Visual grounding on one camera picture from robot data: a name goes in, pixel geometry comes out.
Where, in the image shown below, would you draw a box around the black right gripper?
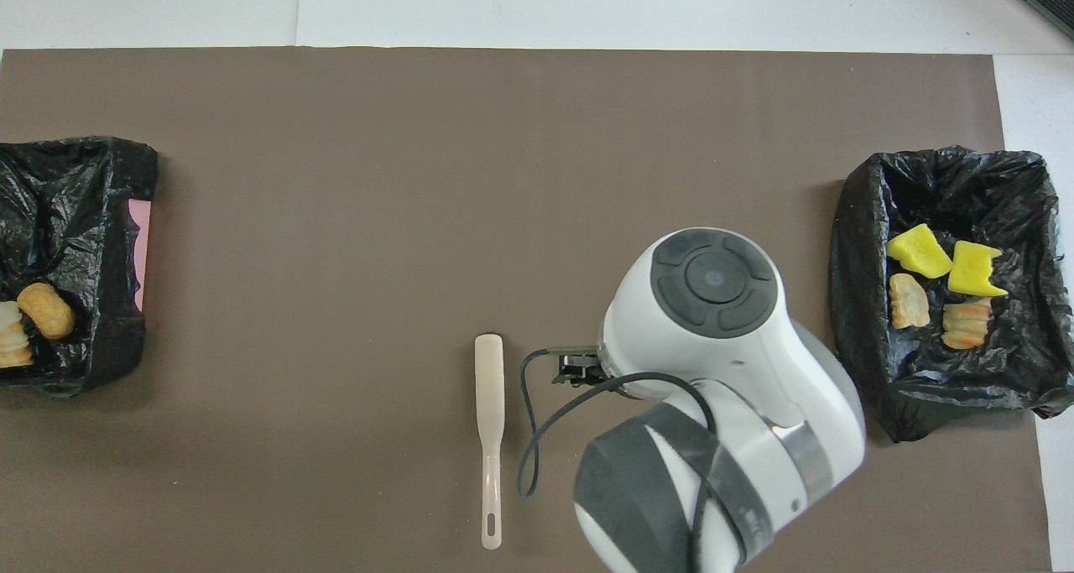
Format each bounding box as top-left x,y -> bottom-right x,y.
552,346 -> 607,387

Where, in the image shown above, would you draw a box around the beige hand brush black bristles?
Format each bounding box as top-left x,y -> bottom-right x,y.
474,333 -> 505,550

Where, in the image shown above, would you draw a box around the pale striped foam roll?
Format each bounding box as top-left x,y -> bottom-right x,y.
889,273 -> 931,331

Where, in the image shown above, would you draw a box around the yellow wedge sponge piece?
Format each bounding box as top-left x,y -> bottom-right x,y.
888,223 -> 954,279

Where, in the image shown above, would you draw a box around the orange striped foam roll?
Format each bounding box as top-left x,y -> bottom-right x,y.
941,298 -> 993,351
0,300 -> 34,369

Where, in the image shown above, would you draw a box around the yellow notched sponge piece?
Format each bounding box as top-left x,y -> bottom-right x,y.
948,240 -> 1009,298

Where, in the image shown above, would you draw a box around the brown foam nugget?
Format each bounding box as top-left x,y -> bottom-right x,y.
17,282 -> 76,341

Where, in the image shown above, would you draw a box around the pink plastic bin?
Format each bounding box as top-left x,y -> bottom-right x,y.
130,200 -> 153,312

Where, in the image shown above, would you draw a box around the brown paper table mat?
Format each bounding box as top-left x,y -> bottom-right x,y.
0,47 -> 1054,573

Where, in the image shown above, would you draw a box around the black garbage bag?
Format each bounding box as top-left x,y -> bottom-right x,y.
829,145 -> 1074,444
0,136 -> 159,398

